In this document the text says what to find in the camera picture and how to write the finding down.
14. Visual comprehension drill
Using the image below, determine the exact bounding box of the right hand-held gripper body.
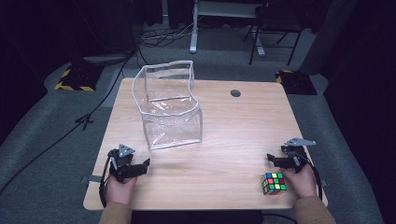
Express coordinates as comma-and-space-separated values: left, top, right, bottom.
280, 137, 318, 174

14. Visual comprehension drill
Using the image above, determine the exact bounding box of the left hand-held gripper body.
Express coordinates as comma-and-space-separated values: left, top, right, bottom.
106, 143, 138, 183

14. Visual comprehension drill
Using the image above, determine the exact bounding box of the person's left hand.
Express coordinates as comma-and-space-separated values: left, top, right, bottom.
105, 175, 138, 206

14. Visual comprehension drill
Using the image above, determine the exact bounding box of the person's right hand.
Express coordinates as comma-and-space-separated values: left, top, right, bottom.
279, 163, 318, 200

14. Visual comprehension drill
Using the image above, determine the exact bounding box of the colourful puzzle cube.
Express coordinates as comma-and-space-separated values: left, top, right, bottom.
260, 172, 288, 196

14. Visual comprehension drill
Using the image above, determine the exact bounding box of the clear plastic zipper bag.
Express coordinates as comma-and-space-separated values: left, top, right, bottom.
132, 60, 205, 151

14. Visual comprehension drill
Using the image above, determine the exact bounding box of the black yellow striped base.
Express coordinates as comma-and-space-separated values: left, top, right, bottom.
275, 69, 318, 96
53, 63, 105, 93

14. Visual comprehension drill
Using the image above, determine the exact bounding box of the black folding chair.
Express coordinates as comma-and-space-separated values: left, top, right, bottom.
242, 2, 305, 66

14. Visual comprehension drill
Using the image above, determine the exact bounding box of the left hand-held gripper cable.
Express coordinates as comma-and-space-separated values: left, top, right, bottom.
98, 151, 114, 208

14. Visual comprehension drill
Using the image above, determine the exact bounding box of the hand-held gripper cable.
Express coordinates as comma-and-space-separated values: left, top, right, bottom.
304, 157, 324, 201
98, 151, 114, 208

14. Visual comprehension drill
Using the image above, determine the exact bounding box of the right hand-held gripper cable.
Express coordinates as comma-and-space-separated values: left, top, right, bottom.
304, 157, 324, 201

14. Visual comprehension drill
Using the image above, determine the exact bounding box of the long black floor cable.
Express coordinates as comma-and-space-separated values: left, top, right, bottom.
0, 46, 138, 195

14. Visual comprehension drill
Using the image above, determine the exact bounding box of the bundle of floor cables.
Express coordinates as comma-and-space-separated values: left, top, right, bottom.
137, 21, 200, 49

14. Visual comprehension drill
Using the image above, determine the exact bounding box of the white desk frame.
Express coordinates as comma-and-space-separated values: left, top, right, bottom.
189, 0, 266, 58

